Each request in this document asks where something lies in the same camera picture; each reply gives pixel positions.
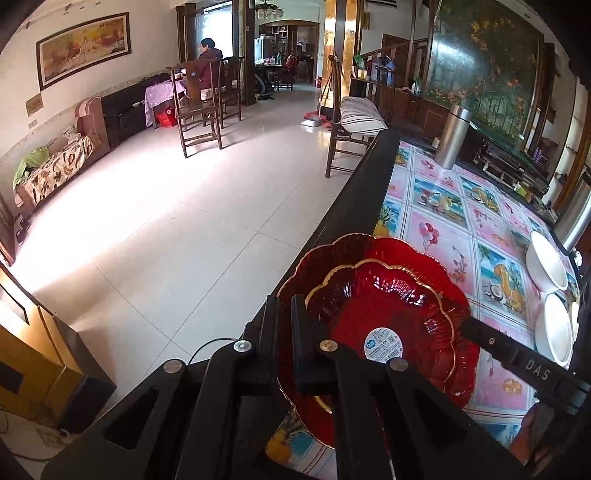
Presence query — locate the glass top tv stand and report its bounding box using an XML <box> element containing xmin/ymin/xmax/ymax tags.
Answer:
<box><xmin>471</xmin><ymin>124</ymin><xmax>555</xmax><ymax>195</ymax></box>

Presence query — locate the person's right hand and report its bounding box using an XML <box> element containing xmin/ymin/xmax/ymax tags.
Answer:
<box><xmin>510</xmin><ymin>401</ymin><xmax>561</xmax><ymax>467</ymax></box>

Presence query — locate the framed wall painting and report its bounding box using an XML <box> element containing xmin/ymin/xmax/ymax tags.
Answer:
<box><xmin>36</xmin><ymin>12</ymin><xmax>132</xmax><ymax>92</ymax></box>

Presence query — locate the table with purple cloth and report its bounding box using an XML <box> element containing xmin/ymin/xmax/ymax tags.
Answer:
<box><xmin>144</xmin><ymin>79</ymin><xmax>188</xmax><ymax>127</ymax></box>

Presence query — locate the dark wooden chair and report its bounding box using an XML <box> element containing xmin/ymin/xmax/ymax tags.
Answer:
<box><xmin>217</xmin><ymin>56</ymin><xmax>245</xmax><ymax>129</ymax></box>
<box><xmin>324</xmin><ymin>54</ymin><xmax>396</xmax><ymax>179</ymax></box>
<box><xmin>170</xmin><ymin>60</ymin><xmax>223</xmax><ymax>158</ymax></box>

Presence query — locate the printed plastic tablecloth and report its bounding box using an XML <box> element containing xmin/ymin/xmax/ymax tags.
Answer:
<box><xmin>265</xmin><ymin>138</ymin><xmax>583</xmax><ymax>476</ymax></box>

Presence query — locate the steel cylinder container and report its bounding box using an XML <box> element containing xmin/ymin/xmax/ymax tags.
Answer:
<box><xmin>554</xmin><ymin>171</ymin><xmax>591</xmax><ymax>252</ymax></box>

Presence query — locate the black cable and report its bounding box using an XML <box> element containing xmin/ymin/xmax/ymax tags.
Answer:
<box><xmin>189</xmin><ymin>338</ymin><xmax>241</xmax><ymax>365</ymax></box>

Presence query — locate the striped pillow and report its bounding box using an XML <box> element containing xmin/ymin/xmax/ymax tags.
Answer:
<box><xmin>340</xmin><ymin>96</ymin><xmax>389</xmax><ymax>136</ymax></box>

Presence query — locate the small red glass plate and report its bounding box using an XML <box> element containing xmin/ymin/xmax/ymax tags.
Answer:
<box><xmin>305</xmin><ymin>259</ymin><xmax>462</xmax><ymax>394</ymax></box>

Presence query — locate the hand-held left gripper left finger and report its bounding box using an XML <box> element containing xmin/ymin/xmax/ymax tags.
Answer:
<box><xmin>41</xmin><ymin>295</ymin><xmax>296</xmax><ymax>480</ymax></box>

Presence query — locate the wooden sideboard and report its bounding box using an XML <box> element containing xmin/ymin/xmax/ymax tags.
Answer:
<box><xmin>349</xmin><ymin>76</ymin><xmax>453</xmax><ymax>139</ymax></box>

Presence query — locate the pink sofa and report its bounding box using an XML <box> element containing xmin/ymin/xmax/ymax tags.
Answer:
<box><xmin>11</xmin><ymin>96</ymin><xmax>112</xmax><ymax>217</ymax></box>

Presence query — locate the floral mural panel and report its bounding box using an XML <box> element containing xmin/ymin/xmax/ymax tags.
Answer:
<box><xmin>424</xmin><ymin>0</ymin><xmax>549</xmax><ymax>153</ymax></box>

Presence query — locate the large red glass plate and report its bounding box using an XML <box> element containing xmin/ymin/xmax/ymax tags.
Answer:
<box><xmin>276</xmin><ymin>233</ymin><xmax>481</xmax><ymax>450</ymax></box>

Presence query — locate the leaf print blanket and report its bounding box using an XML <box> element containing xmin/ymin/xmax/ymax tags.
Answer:
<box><xmin>21</xmin><ymin>135</ymin><xmax>95</xmax><ymax>206</ymax></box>

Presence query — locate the steel thermos bottle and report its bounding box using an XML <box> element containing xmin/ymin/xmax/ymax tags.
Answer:
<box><xmin>434</xmin><ymin>104</ymin><xmax>472</xmax><ymax>171</ymax></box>

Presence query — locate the black low cabinet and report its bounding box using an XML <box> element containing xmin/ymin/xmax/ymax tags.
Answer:
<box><xmin>100</xmin><ymin>73</ymin><xmax>171</xmax><ymax>149</ymax></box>

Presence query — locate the white power strip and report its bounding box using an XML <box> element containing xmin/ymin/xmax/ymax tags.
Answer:
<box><xmin>32</xmin><ymin>425</ymin><xmax>75</xmax><ymax>446</ymax></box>

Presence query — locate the wooden cabinet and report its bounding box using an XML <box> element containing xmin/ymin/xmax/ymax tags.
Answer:
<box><xmin>0</xmin><ymin>263</ymin><xmax>116</xmax><ymax>435</ymax></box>

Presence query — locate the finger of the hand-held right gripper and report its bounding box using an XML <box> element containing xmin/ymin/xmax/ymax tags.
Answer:
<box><xmin>458</xmin><ymin>315</ymin><xmax>572</xmax><ymax>400</ymax></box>

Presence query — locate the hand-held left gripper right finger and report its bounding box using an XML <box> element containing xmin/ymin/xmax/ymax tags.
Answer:
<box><xmin>291</xmin><ymin>295</ymin><xmax>527</xmax><ymax>480</ymax></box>

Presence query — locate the green cushion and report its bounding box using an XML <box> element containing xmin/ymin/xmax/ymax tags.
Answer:
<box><xmin>13</xmin><ymin>147</ymin><xmax>49</xmax><ymax>188</ymax></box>

